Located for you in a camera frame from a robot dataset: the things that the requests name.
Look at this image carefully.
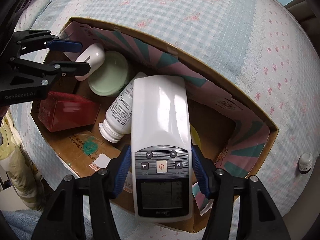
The green lidded white jar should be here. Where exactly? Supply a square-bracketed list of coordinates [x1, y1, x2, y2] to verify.
[88, 51, 131, 96]

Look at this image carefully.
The red small carton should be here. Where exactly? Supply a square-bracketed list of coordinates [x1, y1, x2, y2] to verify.
[38, 91, 100, 132]

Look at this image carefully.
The brown cardboard box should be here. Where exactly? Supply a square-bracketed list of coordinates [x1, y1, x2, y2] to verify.
[30, 16, 279, 234]

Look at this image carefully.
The grey black cosmetic jar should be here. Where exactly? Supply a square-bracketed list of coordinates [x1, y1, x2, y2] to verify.
[298, 152, 313, 174]

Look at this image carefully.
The white pill bottle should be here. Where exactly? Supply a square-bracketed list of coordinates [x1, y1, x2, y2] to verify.
[99, 72, 147, 143]

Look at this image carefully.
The yellow packing tape roll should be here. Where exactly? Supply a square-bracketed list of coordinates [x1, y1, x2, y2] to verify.
[190, 124, 201, 148]

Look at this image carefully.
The white remote control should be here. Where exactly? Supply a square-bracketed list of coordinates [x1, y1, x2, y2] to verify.
[131, 75, 193, 223]

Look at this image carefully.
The checkered floral bed sheet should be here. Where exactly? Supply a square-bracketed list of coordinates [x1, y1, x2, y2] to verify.
[16, 0, 319, 239]

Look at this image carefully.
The white earbuds case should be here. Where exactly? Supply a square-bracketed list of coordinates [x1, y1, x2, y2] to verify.
[75, 43, 105, 81]

